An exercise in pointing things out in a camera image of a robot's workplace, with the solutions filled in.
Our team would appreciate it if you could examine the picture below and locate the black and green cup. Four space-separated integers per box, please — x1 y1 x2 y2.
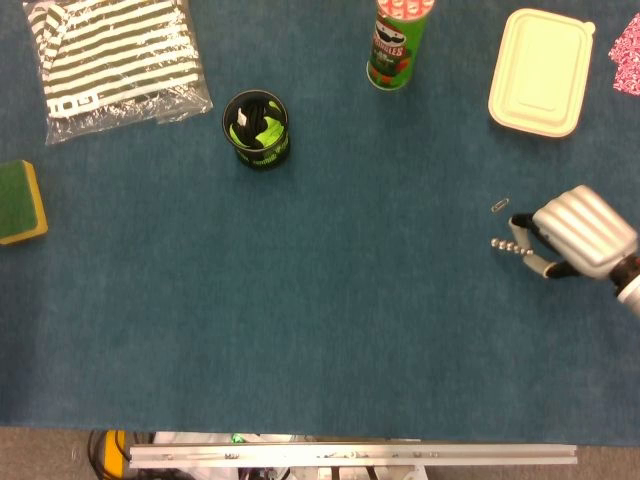
221 89 292 171

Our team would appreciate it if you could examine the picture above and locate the striped garment in plastic bag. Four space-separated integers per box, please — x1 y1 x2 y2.
22 0 215 147

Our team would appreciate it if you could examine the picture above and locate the red patterned cloth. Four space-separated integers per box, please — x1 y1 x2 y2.
607 12 640 97

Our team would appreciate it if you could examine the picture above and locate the blue table mat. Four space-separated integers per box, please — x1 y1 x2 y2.
0 0 640 447

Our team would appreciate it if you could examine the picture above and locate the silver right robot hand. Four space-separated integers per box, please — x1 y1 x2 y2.
508 184 639 281

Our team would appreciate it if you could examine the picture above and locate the silver magnetic bead chain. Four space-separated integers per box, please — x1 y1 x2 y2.
489 237 535 256

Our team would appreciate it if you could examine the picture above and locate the black cable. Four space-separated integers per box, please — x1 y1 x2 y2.
87 430 109 474

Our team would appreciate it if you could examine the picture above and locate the green Pringles can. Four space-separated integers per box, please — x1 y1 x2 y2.
366 0 437 92

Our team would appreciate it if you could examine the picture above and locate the green and yellow sponge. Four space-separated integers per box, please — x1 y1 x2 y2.
0 159 50 246

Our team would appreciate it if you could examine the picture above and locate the aluminium profile rail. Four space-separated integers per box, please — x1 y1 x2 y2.
128 442 579 470

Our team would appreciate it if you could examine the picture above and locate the cream plastic lidded container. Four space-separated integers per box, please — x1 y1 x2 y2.
487 7 597 139

